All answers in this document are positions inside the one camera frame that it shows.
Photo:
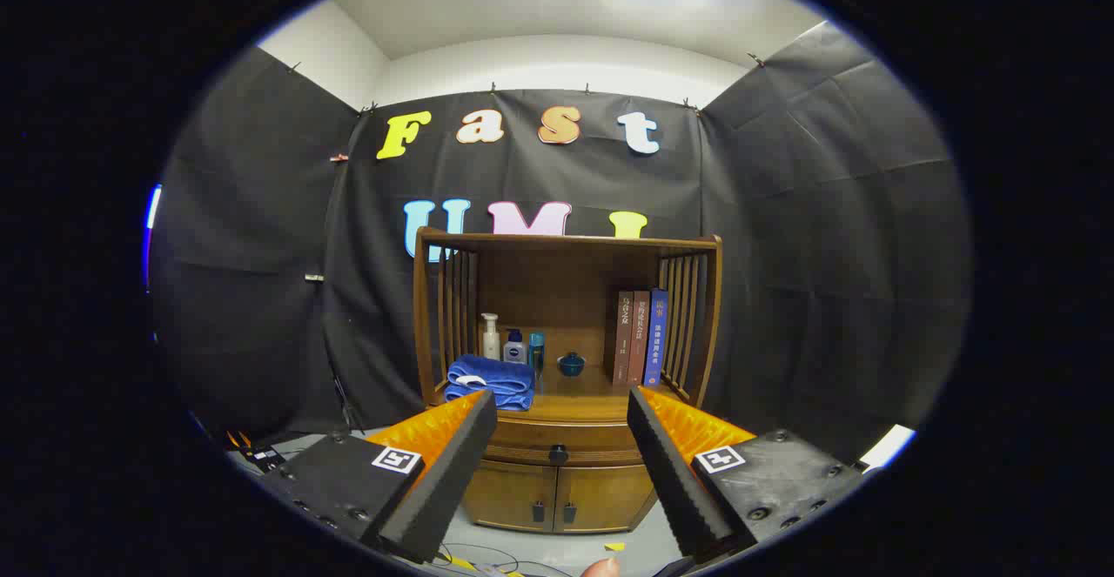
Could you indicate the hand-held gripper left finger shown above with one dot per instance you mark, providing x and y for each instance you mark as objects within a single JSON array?
[{"x": 444, "y": 473}]

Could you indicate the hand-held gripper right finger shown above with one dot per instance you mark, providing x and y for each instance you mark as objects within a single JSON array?
[{"x": 670, "y": 473}]

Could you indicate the wooden drawer with black knob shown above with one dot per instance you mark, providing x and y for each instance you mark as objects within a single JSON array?
[{"x": 531, "y": 438}]

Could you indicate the wooden cabinet door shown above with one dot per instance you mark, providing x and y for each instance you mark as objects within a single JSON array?
[
  {"x": 513, "y": 494},
  {"x": 605, "y": 497}
]

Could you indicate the wooden countertop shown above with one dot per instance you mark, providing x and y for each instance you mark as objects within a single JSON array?
[{"x": 574, "y": 403}]

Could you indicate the wooden cabinet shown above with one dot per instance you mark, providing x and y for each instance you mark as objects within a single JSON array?
[{"x": 557, "y": 281}]

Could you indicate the folded blue towel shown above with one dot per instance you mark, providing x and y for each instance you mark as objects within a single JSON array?
[{"x": 487, "y": 379}]

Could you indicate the blue book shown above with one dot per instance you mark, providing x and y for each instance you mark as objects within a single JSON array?
[{"x": 656, "y": 342}]

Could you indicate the reddish brown book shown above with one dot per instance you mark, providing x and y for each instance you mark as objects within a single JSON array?
[{"x": 640, "y": 342}]

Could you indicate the white pump bottle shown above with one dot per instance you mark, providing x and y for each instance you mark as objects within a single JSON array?
[{"x": 491, "y": 342}]

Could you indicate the dark brown book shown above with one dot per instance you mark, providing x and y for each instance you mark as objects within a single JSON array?
[{"x": 622, "y": 342}]

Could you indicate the small bottle with blue cap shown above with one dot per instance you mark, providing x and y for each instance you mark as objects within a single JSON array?
[{"x": 514, "y": 351}]

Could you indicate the blue lidded pot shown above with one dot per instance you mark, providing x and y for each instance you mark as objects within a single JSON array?
[{"x": 571, "y": 366}]

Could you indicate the teal bottle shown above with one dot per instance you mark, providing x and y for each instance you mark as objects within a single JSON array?
[{"x": 536, "y": 352}]

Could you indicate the black device on floor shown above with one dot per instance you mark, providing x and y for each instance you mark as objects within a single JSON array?
[{"x": 264, "y": 457}]

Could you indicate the white panel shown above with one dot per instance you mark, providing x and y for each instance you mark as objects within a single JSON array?
[{"x": 888, "y": 446}]

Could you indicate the black backdrop cloth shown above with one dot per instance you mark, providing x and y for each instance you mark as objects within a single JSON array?
[{"x": 261, "y": 255}]

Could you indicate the glowing screen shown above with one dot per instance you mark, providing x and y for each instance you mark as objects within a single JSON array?
[{"x": 153, "y": 207}]

